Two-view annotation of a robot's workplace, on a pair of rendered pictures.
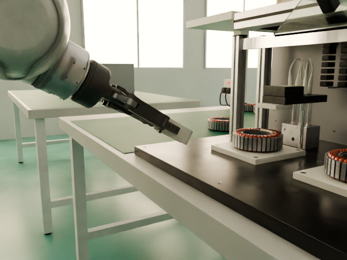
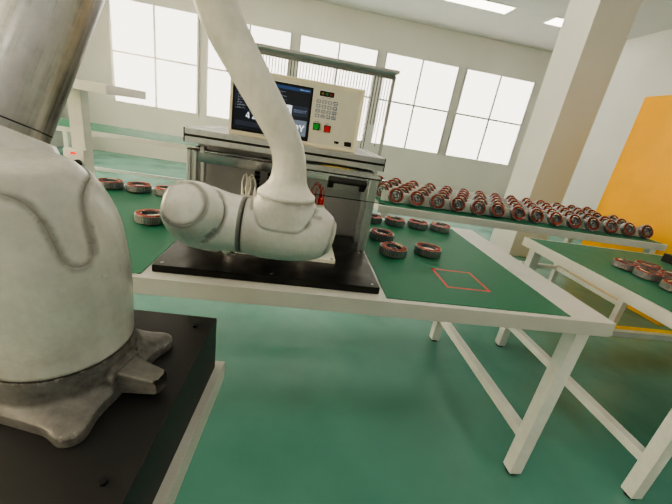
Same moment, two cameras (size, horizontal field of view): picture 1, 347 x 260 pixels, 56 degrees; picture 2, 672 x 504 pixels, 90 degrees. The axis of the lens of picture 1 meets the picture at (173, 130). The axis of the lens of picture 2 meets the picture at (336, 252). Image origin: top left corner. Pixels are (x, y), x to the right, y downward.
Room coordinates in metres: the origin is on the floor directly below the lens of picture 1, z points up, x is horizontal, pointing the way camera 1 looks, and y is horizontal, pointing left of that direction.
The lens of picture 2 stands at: (0.05, 0.68, 1.19)
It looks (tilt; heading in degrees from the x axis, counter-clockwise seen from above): 20 degrees down; 291
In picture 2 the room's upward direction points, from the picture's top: 10 degrees clockwise
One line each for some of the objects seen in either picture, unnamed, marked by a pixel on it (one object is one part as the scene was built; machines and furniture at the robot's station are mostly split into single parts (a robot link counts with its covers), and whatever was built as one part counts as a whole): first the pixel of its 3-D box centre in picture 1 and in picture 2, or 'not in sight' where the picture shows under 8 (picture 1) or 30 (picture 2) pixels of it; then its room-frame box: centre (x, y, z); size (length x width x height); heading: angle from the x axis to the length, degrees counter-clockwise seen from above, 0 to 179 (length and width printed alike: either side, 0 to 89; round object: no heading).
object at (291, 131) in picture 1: (300, 134); not in sight; (0.80, -0.32, 0.80); 0.08 x 0.05 x 0.06; 30
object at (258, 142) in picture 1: (257, 139); not in sight; (0.73, -0.19, 0.80); 0.11 x 0.11 x 0.04
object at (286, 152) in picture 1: (256, 149); not in sight; (0.73, -0.19, 0.78); 0.15 x 0.15 x 0.01; 30
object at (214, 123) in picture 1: (223, 124); (151, 216); (1.14, -0.18, 0.77); 0.11 x 0.11 x 0.04
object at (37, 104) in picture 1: (88, 137); not in sight; (2.79, 0.75, 0.38); 1.85 x 1.10 x 0.75; 30
